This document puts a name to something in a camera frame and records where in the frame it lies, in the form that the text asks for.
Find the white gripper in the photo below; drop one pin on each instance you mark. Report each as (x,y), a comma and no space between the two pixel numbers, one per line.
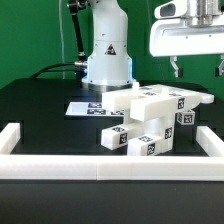
(173,37)

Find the white chair back frame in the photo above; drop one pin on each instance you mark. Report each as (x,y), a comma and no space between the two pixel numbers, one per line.
(153,101)

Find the white chair seat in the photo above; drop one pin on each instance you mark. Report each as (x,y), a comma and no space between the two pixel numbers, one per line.
(162,127)

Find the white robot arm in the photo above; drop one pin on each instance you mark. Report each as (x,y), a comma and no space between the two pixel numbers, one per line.
(109,65)

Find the tagged white cube right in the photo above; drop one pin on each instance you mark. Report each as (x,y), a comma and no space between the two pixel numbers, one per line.
(186,117)

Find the white tag sheet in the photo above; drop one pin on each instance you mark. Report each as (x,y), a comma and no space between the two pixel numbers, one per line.
(90,109)

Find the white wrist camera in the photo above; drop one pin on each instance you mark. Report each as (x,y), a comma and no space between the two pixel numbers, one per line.
(171,9)

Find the white right fence rail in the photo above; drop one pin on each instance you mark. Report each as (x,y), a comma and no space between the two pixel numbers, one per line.
(210,142)

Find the white fence rail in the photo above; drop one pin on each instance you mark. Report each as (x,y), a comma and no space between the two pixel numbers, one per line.
(210,142)
(55,167)
(9,137)

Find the white front fence rail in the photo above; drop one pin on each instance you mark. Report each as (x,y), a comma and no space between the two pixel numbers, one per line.
(55,167)

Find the black camera stand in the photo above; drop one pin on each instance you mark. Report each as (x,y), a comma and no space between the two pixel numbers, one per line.
(75,6)

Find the white left fence rail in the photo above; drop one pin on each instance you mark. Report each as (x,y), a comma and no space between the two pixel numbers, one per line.
(9,137)

